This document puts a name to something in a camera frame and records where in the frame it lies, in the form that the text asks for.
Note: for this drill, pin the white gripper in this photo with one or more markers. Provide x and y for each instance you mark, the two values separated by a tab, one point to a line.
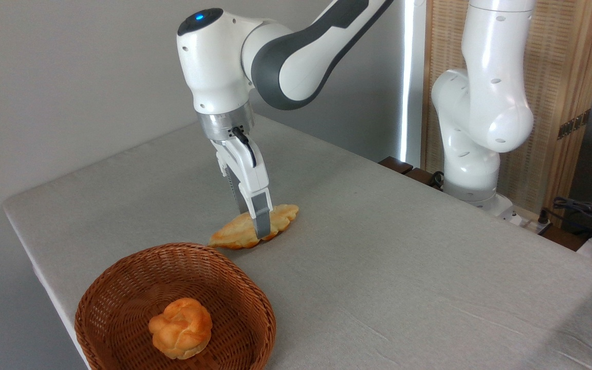
247	169

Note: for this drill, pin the leaf-shaped golden bread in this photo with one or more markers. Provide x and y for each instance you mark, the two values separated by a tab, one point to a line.
234	234

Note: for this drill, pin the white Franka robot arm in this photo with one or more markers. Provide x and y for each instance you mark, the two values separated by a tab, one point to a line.
214	61

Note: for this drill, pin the round knotted golden bread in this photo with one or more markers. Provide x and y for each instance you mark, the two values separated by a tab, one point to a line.
180	329

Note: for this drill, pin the brown woven wicker basket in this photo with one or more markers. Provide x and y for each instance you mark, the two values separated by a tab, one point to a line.
116	308

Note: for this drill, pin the dark brown wooden block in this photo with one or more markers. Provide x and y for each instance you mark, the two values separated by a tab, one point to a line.
422	177
396	164

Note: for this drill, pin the grey tablecloth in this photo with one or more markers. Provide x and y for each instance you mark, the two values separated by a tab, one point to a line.
404	267

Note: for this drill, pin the white power strip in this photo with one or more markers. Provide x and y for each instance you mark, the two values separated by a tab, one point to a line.
524	218

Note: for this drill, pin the brass screen hinge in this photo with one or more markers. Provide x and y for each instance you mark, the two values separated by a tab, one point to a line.
573	124

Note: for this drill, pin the wooden slatted folding screen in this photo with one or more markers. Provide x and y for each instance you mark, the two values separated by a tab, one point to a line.
563	61

